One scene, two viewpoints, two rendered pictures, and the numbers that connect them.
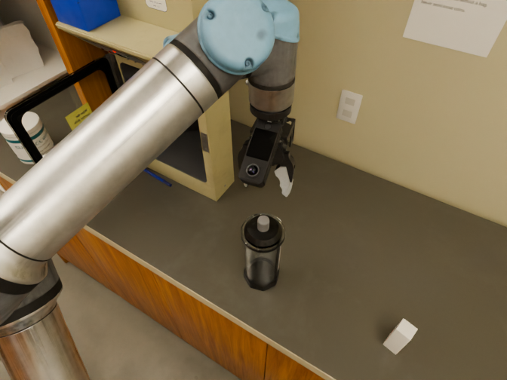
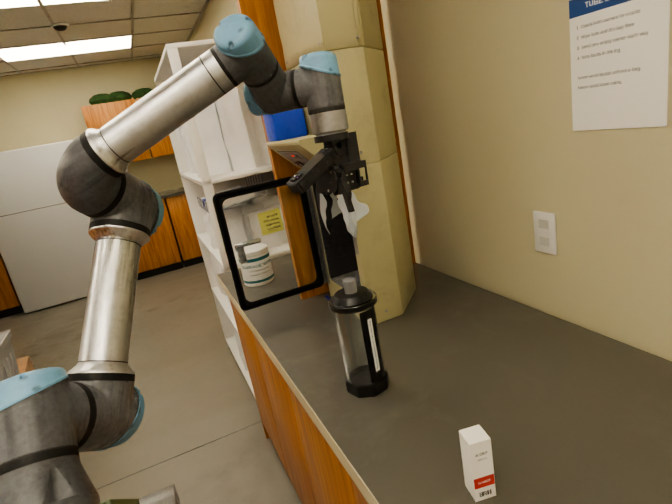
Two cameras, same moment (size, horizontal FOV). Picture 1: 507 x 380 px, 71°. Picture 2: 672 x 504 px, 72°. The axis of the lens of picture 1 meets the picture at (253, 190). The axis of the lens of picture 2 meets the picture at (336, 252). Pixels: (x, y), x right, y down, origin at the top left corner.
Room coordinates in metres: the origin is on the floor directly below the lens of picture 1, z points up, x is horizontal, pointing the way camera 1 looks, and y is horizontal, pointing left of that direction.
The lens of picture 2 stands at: (-0.28, -0.59, 1.56)
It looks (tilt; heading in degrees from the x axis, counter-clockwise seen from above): 16 degrees down; 38
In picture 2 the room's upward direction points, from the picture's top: 11 degrees counter-clockwise
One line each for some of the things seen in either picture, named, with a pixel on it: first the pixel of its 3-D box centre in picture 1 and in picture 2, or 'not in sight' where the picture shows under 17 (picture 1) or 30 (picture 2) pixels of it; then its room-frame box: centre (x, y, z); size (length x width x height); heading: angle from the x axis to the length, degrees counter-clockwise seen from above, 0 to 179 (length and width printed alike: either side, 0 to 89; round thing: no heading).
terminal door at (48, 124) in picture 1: (87, 142); (271, 243); (0.77, 0.48, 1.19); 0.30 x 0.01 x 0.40; 148
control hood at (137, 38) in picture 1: (128, 50); (302, 155); (0.79, 0.29, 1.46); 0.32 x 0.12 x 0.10; 59
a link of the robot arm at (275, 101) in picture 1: (269, 90); (328, 124); (0.50, -0.03, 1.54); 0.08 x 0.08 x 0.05
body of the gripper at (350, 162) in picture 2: (271, 127); (338, 163); (0.51, -0.03, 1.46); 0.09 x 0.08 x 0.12; 161
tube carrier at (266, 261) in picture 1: (262, 253); (359, 340); (0.48, -0.02, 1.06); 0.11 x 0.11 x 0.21
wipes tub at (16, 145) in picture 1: (28, 138); not in sight; (0.99, 0.83, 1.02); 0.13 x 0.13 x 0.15
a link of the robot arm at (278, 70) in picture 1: (270, 44); (320, 83); (0.50, -0.02, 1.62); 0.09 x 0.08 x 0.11; 112
